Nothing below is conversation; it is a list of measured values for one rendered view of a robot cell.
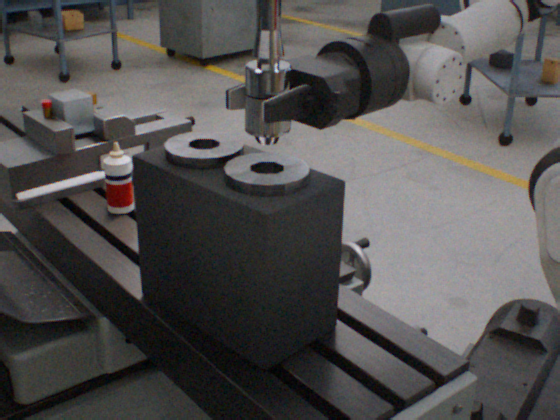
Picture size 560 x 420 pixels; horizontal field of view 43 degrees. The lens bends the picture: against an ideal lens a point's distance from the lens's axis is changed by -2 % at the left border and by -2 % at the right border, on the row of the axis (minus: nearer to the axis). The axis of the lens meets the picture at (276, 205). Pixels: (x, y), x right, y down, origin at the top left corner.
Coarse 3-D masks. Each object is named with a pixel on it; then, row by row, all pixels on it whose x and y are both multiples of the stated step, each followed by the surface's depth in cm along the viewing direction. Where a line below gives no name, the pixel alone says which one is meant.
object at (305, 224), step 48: (192, 144) 84; (240, 144) 83; (144, 192) 84; (192, 192) 77; (240, 192) 74; (288, 192) 74; (336, 192) 77; (144, 240) 87; (192, 240) 80; (240, 240) 74; (288, 240) 73; (336, 240) 80; (144, 288) 90; (192, 288) 83; (240, 288) 76; (288, 288) 76; (336, 288) 83; (240, 336) 79; (288, 336) 79
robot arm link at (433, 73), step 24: (384, 24) 81; (408, 24) 82; (432, 24) 86; (408, 48) 83; (432, 48) 84; (408, 72) 83; (432, 72) 82; (456, 72) 85; (408, 96) 86; (432, 96) 84
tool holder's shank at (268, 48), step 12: (264, 0) 68; (276, 0) 68; (264, 12) 69; (276, 12) 69; (264, 24) 69; (276, 24) 70; (264, 36) 70; (276, 36) 70; (264, 48) 70; (276, 48) 70; (264, 60) 71; (276, 60) 71
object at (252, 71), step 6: (246, 66) 72; (252, 66) 71; (258, 66) 71; (276, 66) 71; (282, 66) 72; (288, 66) 72; (246, 72) 71; (252, 72) 71; (258, 72) 70; (264, 72) 70; (270, 72) 70; (276, 72) 70; (282, 72) 71; (288, 72) 71; (252, 78) 71; (258, 78) 71; (264, 78) 70; (270, 78) 70; (276, 78) 70; (282, 78) 71
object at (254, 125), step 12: (252, 84) 71; (264, 84) 71; (276, 84) 71; (288, 84) 72; (252, 96) 72; (264, 96) 71; (252, 108) 72; (252, 120) 73; (288, 120) 74; (252, 132) 73; (264, 132) 73; (276, 132) 73; (288, 132) 74
